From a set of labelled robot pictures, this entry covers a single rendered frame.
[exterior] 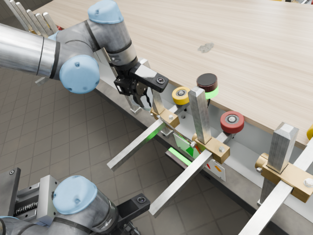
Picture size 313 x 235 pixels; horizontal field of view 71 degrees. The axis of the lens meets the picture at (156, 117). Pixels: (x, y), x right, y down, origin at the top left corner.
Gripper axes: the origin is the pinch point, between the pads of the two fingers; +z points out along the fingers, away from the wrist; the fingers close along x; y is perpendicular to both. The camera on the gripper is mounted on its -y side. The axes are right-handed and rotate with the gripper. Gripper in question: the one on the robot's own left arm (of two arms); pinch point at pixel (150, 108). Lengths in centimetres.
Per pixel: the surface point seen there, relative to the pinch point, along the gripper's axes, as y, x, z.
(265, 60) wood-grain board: -29, -46, 11
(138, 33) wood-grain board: 50, -66, 11
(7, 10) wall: 676, -297, 85
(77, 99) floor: 180, -67, 101
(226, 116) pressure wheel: -22.3, -11.5, 10.6
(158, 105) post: 4.9, -9.5, 9.7
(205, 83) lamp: -19.0, -5.0, -10.0
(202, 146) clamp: -17.3, 0.5, 15.2
